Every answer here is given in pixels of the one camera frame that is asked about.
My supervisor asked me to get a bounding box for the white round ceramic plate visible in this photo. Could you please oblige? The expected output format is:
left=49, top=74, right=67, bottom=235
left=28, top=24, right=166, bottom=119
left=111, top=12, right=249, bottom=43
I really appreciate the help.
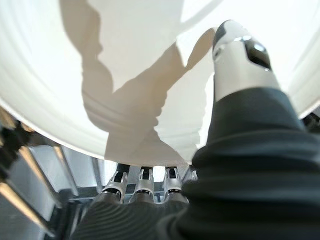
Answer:
left=0, top=0, right=320, bottom=166

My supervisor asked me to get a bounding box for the black dish drying rack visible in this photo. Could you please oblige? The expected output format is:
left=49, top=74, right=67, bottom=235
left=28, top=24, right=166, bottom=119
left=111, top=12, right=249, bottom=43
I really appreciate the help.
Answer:
left=0, top=109, right=78, bottom=237

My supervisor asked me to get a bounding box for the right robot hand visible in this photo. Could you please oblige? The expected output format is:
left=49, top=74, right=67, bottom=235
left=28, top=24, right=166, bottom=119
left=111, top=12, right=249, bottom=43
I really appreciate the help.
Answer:
left=67, top=19, right=320, bottom=240

